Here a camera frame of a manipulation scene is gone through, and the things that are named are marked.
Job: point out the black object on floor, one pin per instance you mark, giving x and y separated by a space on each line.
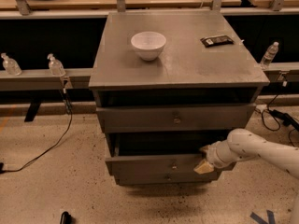
65 218

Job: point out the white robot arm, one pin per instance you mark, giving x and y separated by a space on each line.
243 145

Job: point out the clear pump bottle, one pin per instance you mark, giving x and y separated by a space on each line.
55 66

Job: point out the grey bottom drawer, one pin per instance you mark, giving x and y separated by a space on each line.
126 179

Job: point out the grey top drawer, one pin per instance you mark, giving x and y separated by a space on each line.
170 118

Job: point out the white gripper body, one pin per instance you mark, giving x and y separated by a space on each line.
213 156

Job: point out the white ceramic bowl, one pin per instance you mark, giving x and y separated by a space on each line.
148 45

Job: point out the clear water bottle right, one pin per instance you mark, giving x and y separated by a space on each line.
269 55

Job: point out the clear bottle far left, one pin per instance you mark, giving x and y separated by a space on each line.
10 65

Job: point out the grey drawer cabinet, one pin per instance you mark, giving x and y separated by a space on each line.
185 73

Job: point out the grey metal rail bench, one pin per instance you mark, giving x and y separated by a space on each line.
37 86

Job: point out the grey drawer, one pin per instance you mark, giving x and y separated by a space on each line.
170 118
157 152
126 179

